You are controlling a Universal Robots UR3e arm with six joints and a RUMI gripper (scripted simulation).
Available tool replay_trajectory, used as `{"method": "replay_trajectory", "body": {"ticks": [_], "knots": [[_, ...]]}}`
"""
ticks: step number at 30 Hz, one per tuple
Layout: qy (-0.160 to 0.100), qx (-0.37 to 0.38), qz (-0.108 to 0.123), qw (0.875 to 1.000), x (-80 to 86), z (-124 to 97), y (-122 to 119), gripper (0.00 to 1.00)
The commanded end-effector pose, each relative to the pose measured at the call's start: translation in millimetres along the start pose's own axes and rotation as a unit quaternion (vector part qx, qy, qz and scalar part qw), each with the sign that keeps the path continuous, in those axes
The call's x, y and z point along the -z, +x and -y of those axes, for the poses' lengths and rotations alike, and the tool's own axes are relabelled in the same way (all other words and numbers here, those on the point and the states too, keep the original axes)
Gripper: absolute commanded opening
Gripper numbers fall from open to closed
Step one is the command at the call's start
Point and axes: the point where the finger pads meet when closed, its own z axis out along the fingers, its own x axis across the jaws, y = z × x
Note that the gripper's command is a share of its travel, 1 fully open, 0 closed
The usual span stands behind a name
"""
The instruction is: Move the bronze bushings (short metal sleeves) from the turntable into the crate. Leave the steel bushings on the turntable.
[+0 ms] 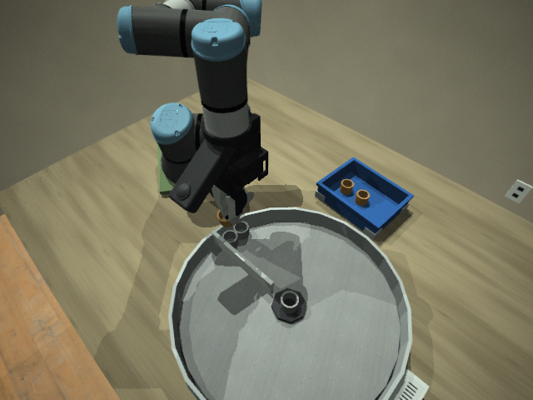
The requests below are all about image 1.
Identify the grey round turntable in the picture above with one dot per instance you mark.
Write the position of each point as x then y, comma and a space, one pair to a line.
343, 342

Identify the grey metal bushing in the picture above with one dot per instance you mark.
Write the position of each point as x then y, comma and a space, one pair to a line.
292, 295
241, 225
231, 234

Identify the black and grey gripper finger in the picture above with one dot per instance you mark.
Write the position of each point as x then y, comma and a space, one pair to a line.
220, 199
237, 202

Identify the bronze bushing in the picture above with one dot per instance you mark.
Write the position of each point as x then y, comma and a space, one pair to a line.
362, 197
347, 189
224, 223

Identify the blue crate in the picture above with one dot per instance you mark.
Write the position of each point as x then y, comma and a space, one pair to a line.
385, 195

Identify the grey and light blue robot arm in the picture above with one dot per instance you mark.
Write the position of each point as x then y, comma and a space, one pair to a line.
212, 34

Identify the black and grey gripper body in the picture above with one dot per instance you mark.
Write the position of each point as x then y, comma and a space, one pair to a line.
246, 163

